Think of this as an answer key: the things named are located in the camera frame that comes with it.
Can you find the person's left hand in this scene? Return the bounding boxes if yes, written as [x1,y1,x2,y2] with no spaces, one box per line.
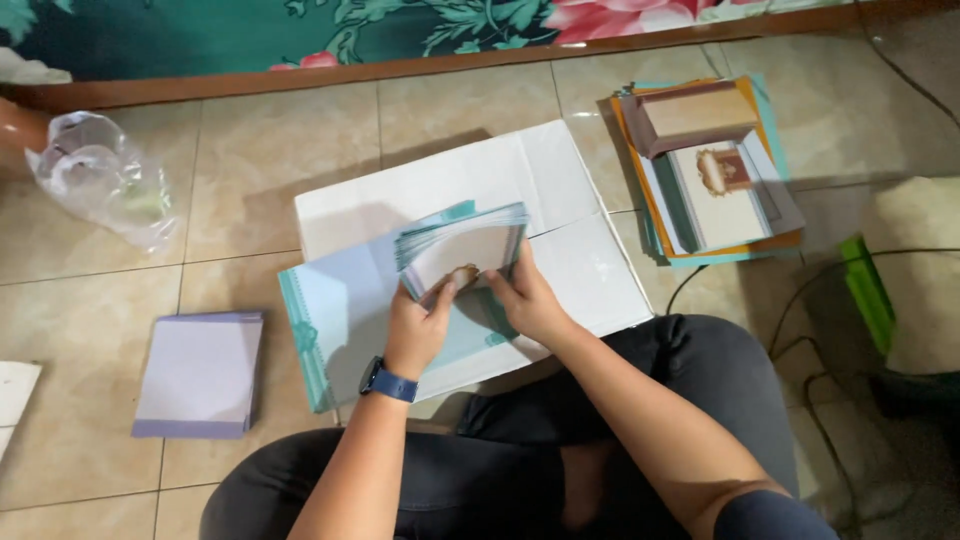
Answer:
[383,274,458,381]

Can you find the person's right hand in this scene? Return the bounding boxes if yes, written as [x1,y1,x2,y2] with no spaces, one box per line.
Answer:
[483,240,580,348]

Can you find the fanned stack of teal-edged cards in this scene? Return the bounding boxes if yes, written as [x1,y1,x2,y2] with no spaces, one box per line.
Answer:
[393,199,531,304]

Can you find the blue smartwatch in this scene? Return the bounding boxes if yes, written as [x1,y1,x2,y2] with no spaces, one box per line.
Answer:
[358,356,420,405]

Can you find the teal-bordered white sheet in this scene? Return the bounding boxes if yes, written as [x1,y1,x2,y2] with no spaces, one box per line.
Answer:
[277,241,535,415]

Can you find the white flattened cardboard box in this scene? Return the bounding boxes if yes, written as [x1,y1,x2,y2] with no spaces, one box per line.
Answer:
[294,119,655,426]

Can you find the person's legs in dark trousers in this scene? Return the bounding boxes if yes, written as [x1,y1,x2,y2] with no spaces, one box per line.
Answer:
[198,313,841,540]

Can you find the pile of printed invitation sheets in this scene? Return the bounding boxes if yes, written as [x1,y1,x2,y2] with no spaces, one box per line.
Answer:
[610,72,807,270]

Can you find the stack of lavender envelopes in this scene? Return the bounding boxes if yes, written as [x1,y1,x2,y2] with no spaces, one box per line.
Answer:
[131,311,265,441]

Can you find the brown folded card cover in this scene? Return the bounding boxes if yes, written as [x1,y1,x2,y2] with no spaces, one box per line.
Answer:
[619,79,762,160]

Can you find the floral teal mattress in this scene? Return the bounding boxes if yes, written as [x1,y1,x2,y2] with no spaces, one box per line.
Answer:
[0,0,856,84]

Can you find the green plastic object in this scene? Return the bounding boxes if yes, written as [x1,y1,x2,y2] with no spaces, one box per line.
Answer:
[838,235,898,357]

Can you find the clear plastic bag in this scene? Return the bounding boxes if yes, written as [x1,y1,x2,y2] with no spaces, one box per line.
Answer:
[24,111,180,253]

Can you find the white paper sheet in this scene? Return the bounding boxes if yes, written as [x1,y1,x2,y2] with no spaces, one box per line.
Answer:
[0,361,43,460]

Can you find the wooden bed frame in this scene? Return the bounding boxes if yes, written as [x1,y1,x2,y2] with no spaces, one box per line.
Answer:
[0,0,960,115]

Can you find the black cable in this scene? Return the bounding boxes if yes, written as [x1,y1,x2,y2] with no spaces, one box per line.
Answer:
[664,0,960,540]

